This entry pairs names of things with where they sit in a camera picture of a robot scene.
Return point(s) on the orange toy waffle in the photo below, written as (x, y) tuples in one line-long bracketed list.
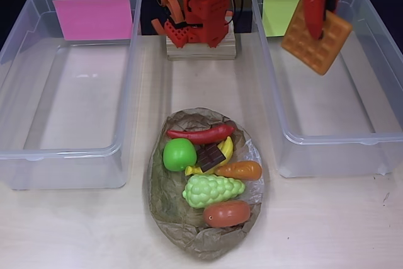
[(324, 48)]

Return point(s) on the red toy chili pepper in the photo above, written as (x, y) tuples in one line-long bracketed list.
[(201, 135)]

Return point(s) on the green toy apple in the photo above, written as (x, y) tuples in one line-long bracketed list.
[(179, 155)]

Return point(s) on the light green toy lettuce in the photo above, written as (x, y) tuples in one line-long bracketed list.
[(211, 191)]

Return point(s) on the brown toy donut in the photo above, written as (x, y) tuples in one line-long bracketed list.
[(226, 214)]

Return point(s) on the red robot arm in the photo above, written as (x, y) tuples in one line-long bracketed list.
[(207, 10)]

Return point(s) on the yellow-green sticky note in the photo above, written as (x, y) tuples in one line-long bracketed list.
[(278, 14)]

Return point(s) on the clear plastic bin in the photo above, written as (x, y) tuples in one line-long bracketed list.
[(63, 92), (346, 124)]

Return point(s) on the pink sticky note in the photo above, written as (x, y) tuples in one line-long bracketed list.
[(94, 18)]

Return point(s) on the wooden base block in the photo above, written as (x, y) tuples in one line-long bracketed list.
[(201, 51)]

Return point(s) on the yellow toy banana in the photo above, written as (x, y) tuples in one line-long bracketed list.
[(227, 149)]

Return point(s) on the clear plastic film bag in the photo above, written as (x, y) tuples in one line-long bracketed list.
[(253, 168)]

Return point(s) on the brown toy chocolate bar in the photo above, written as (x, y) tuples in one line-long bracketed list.
[(210, 157)]

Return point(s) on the crumpled brown paper bag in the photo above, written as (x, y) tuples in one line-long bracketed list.
[(176, 218)]

